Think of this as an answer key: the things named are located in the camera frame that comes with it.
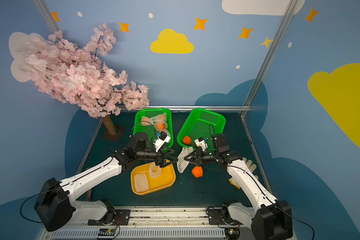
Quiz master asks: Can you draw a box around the bare orange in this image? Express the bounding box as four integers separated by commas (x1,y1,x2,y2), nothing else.
192,166,204,178
183,136,192,146

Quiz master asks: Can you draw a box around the white foam net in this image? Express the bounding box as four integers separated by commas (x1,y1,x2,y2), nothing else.
134,173,149,193
177,147,194,174
149,163,162,179

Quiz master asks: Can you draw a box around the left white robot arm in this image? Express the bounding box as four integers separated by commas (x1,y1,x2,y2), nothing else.
34,132,177,232

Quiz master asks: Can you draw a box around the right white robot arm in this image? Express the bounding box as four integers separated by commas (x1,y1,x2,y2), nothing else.
182,134,294,240

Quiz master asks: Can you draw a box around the yellow plastic tray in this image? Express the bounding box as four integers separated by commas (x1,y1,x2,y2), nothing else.
131,163,176,196

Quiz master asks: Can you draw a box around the netted orange back left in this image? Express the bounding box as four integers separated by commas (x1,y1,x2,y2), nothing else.
140,116,154,126

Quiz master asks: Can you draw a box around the left green plastic basket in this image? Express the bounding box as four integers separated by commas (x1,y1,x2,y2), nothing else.
133,108,174,148

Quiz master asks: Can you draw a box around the green plastic basket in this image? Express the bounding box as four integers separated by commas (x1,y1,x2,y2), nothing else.
177,108,226,151
133,108,174,148

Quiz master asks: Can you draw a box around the right green plastic basket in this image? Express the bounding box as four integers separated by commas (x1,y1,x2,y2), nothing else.
177,108,226,151

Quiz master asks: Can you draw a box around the netted orange centre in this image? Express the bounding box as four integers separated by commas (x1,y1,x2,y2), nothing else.
154,121,168,132

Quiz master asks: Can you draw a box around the white cotton work glove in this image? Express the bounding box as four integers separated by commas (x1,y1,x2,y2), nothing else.
229,158,257,189

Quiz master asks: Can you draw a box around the netted orange back right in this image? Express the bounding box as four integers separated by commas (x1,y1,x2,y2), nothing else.
151,113,168,123

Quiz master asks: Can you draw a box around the pink artificial blossom tree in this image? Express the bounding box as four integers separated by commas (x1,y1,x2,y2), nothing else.
21,24,149,119

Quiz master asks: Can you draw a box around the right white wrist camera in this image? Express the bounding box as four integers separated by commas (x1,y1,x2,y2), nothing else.
195,137,208,151

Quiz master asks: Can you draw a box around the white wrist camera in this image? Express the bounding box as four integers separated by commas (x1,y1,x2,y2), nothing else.
155,131,171,152
195,137,208,151

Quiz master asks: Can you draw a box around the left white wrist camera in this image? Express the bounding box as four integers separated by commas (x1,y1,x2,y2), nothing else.
155,131,171,152

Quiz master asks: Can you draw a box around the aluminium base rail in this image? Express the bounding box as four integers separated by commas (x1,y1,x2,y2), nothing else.
37,207,254,240

